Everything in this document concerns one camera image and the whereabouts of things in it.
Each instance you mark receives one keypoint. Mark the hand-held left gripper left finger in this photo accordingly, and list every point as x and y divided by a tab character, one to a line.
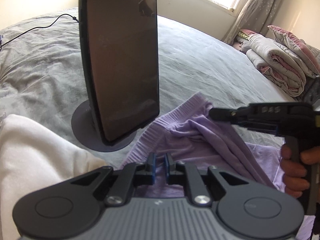
152	167

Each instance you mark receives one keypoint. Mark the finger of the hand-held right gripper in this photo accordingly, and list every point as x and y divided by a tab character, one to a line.
221	114

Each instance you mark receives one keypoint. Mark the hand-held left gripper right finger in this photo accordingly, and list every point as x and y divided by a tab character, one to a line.
167	170

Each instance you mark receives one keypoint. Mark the purple sweater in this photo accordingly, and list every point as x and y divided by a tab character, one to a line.
200	142

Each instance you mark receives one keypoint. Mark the person's right hand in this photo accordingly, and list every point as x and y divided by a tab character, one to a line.
292	177

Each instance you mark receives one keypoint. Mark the folded grey pink comforter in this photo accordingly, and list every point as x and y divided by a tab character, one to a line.
275	60

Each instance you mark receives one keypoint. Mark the grey white pillow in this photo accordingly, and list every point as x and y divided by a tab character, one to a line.
310	66

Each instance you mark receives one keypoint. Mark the pink pillow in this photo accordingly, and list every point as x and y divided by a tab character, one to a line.
300	45

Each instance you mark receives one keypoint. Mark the grey phone stand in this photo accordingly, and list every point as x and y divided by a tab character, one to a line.
82	125

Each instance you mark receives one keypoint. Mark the small patterned cloth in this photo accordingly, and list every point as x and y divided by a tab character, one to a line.
243	33

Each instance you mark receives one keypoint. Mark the patterned curtain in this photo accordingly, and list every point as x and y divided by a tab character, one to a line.
255	5

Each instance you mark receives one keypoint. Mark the white cloth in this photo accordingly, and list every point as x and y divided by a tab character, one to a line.
37	155

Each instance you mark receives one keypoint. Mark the black smartphone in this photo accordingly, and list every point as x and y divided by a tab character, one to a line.
120	55

